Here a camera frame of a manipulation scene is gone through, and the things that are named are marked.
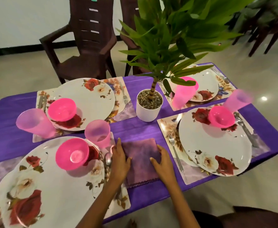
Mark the person's right forearm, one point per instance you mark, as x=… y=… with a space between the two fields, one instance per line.
x=180 y=206

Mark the pink translucent plastic cup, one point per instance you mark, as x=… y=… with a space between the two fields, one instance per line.
x=34 y=122
x=183 y=97
x=237 y=99
x=97 y=133

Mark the silver fork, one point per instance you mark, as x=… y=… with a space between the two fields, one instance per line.
x=175 y=151
x=125 y=97

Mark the purple cloth napkin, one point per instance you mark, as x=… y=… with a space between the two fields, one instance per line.
x=140 y=161

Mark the purple tablecloth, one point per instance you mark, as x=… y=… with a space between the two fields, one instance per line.
x=139 y=130

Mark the green plant in white pot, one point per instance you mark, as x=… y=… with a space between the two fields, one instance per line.
x=167 y=33

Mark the person's left forearm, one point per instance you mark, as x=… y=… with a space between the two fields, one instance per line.
x=100 y=206

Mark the person's right thumb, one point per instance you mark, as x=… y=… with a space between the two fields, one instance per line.
x=154 y=162

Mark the white floral dinner plate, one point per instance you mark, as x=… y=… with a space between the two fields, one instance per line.
x=60 y=194
x=92 y=102
x=215 y=149
x=206 y=84

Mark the person's right hand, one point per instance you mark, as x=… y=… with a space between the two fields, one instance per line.
x=165 y=169

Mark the floral placemat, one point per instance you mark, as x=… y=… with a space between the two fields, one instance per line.
x=168 y=127
x=224 y=87
x=123 y=109
x=120 y=199

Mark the brown plastic chair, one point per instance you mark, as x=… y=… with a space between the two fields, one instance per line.
x=265 y=23
x=91 y=40
x=129 y=26

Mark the silver spoon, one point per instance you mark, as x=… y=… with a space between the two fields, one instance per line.
x=221 y=77
x=246 y=131
x=108 y=160

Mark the person's left thumb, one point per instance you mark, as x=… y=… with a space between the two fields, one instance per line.
x=128 y=163

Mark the person's left hand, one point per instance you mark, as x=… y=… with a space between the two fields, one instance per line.
x=118 y=166

